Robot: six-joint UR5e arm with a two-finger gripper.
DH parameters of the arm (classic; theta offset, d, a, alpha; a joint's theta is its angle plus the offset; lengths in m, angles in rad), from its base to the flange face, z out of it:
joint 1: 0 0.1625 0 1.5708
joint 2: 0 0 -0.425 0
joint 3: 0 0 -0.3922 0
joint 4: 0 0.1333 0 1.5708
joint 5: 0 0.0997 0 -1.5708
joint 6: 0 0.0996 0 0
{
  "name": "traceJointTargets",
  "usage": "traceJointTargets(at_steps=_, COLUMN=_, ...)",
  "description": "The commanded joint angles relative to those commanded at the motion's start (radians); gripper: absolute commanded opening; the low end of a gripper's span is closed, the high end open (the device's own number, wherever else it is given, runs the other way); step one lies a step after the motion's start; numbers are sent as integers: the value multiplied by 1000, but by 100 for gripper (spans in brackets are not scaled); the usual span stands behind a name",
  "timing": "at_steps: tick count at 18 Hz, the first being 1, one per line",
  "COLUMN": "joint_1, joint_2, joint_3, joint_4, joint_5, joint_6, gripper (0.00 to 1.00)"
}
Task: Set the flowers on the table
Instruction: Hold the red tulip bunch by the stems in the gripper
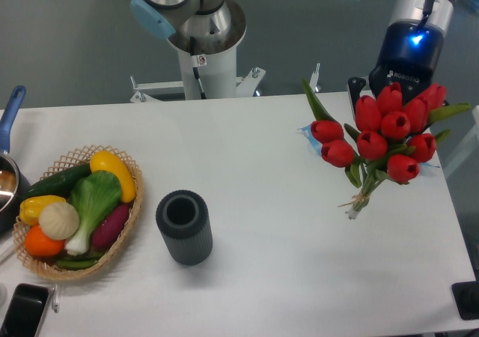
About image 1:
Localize black smartphone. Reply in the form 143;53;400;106
1;283;50;337

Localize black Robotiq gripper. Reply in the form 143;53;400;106
347;22;444;118

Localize blue ribbon lanyard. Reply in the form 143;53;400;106
297;124;442;169

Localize red tulip bouquet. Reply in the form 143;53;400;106
302;82;471;219

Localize green cucumber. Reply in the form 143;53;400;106
23;164;91;199

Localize green bok choy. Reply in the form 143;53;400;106
65;170;121;256

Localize green pea pods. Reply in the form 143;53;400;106
55;254;103;270

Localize yellow bell pepper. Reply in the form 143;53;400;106
19;195;67;226

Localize small metal clip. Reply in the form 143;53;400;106
51;284;60;313

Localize blue-handled dark saucepan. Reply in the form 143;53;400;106
1;85;30;234

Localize purple sweet potato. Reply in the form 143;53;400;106
91;204;129;251

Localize white frame at right edge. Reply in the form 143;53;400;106
442;106;478;178

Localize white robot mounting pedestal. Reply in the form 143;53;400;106
130;48;266;103

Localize black device at right edge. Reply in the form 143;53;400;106
451;281;479;321

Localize dark grey ribbed vase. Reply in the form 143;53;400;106
156;189;213;266

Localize white steamed bun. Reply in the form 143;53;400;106
38;202;79;240

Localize woven wicker basket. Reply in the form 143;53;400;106
12;145;144;282

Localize yellow squash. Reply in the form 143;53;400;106
89;150;136;203

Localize orange fruit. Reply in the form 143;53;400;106
25;225;64;257

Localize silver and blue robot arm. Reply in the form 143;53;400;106
130;0;456;102

